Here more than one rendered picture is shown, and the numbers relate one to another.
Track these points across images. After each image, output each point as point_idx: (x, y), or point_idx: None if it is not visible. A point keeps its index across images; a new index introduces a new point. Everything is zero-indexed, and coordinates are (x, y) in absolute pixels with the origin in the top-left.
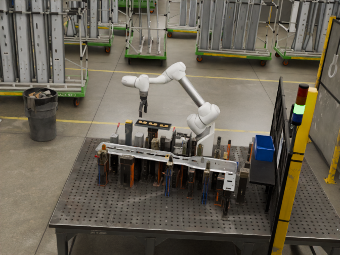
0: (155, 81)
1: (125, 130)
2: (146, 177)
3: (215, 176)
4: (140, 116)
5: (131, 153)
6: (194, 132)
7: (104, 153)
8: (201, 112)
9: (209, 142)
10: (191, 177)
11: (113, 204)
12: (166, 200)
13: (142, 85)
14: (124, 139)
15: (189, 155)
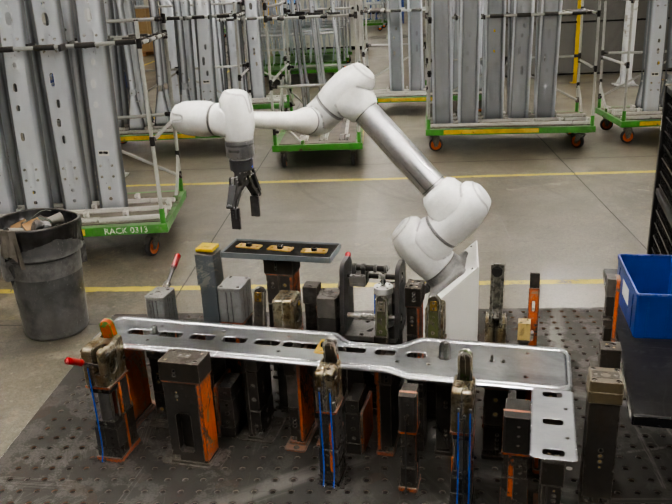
0: (281, 120)
1: (197, 276)
2: (266, 423)
3: (495, 406)
4: (235, 224)
5: (203, 345)
6: (418, 272)
7: (104, 349)
8: (433, 208)
9: (466, 298)
10: (408, 416)
11: None
12: (325, 502)
13: (230, 121)
14: None
15: None
